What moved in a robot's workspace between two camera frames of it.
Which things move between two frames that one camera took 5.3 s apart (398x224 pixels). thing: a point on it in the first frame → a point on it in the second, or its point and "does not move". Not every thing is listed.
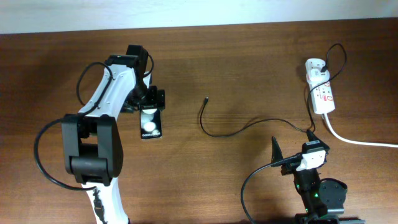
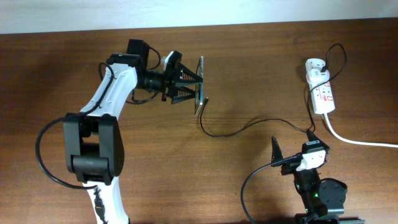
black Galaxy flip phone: [150, 123] → [199, 101]
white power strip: [322, 94] does not move
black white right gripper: [290, 167] does not move
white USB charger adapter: [316, 75] does not move
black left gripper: [153, 101] → [171, 76]
